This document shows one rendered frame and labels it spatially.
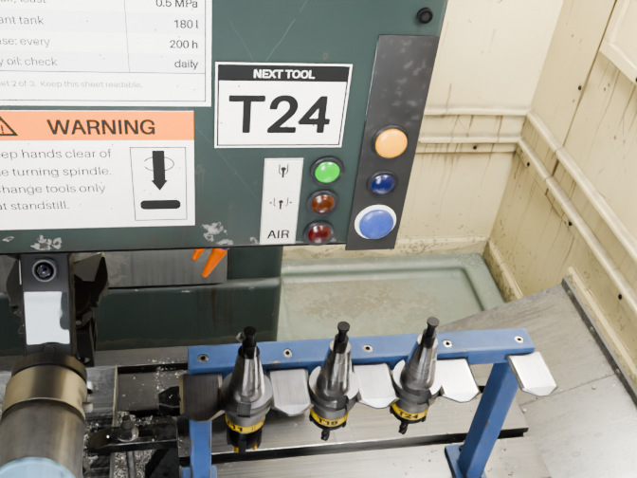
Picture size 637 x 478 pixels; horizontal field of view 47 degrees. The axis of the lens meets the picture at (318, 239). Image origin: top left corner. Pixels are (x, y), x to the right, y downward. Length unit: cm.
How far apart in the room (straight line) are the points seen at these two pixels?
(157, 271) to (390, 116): 99
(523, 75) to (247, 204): 135
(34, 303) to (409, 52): 43
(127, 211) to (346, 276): 148
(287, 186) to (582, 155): 119
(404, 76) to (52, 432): 43
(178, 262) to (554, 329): 83
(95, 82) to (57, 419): 32
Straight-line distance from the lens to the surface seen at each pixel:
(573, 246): 176
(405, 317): 197
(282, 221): 61
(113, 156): 57
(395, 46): 54
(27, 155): 58
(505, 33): 181
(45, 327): 77
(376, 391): 95
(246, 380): 89
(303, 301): 196
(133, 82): 54
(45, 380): 73
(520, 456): 135
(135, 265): 149
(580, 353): 167
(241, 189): 59
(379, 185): 60
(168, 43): 52
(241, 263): 154
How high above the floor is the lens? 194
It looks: 39 degrees down
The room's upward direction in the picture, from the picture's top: 7 degrees clockwise
